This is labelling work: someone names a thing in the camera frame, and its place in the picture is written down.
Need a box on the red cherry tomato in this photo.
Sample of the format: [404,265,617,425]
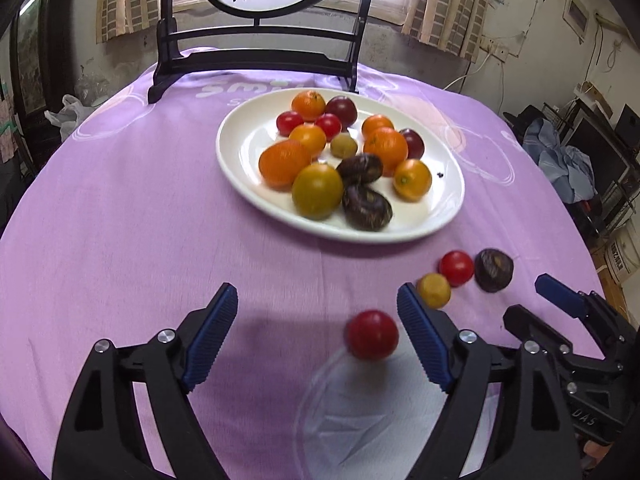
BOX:
[346,309,400,361]
[439,250,475,288]
[276,111,306,137]
[314,113,343,142]

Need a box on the black framed painted table screen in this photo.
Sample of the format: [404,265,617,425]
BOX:
[147,0,381,105]

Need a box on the dark purple tomato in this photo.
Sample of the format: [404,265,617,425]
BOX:
[324,96,359,128]
[399,128,426,161]

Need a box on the small tan longan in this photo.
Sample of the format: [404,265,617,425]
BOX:
[416,273,452,310]

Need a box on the white plastic bag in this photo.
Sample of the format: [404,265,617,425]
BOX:
[45,94,96,142]

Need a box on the beige checked curtain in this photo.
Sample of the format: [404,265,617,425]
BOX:
[96,0,173,43]
[401,0,556,63]

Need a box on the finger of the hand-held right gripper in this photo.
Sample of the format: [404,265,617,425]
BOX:
[502,305,622,387]
[535,274,626,362]

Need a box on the small olive-green fruit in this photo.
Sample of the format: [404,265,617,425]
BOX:
[330,132,359,159]

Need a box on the dark wooden cabinet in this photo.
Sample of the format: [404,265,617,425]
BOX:
[10,0,76,161]

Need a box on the blue clothes pile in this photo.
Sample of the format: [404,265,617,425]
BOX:
[522,117,598,203]

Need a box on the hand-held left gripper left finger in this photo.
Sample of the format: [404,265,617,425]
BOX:
[51,282,239,480]

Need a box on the white printed sack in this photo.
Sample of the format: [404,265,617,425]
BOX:
[602,237,638,286]

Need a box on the orange mandarin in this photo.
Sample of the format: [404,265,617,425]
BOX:
[363,127,409,176]

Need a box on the small mandarin with stem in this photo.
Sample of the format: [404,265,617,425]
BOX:
[291,89,327,120]

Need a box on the white oval plate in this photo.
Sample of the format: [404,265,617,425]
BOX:
[215,87,466,244]

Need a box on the large orange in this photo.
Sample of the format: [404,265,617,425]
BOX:
[258,140,313,191]

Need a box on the green-orange round citrus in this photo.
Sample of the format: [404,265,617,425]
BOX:
[291,163,345,221]

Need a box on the dark ringed water chestnut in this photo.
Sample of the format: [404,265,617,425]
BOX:
[341,184,394,232]

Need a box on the black monitor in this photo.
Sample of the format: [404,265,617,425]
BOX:
[570,115,631,186]

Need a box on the elongated dark water chestnut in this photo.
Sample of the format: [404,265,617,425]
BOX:
[336,153,384,186]

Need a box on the orange tomato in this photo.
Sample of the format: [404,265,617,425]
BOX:
[288,124,328,160]
[393,158,433,203]
[361,114,396,138]

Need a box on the black speaker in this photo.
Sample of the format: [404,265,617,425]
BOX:
[615,104,640,151]

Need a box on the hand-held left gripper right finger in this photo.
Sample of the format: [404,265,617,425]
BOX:
[396,282,586,480]

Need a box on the black bag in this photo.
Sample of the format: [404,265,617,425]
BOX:
[502,105,536,141]

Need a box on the white wall socket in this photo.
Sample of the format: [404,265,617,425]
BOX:
[480,37,516,61]

